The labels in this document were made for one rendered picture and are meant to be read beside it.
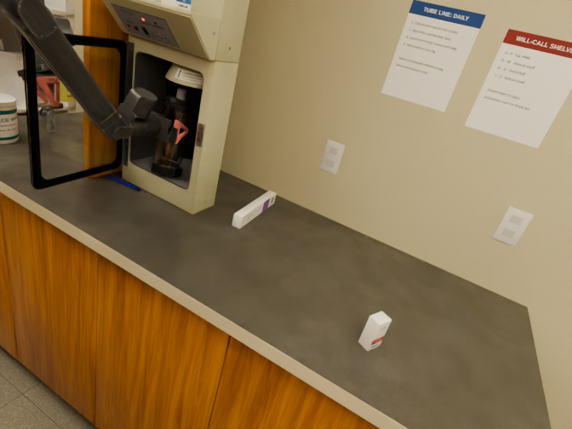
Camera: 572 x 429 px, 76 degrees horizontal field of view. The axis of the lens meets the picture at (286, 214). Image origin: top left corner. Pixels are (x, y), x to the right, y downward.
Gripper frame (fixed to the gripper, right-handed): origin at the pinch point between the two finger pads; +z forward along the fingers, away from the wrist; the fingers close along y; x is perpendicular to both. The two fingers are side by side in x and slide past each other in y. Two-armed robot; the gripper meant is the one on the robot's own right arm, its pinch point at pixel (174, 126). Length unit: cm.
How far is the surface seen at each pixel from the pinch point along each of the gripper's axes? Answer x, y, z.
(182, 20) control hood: -28.6, -11.1, -18.3
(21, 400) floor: 121, 31, -19
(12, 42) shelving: -1, 150, 43
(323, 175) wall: 5, -41, 39
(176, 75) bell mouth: -15.2, -0.3, -3.9
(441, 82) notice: -36, -68, 33
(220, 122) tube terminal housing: -5.8, -14.7, 2.2
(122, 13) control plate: -26.5, 11.6, -14.8
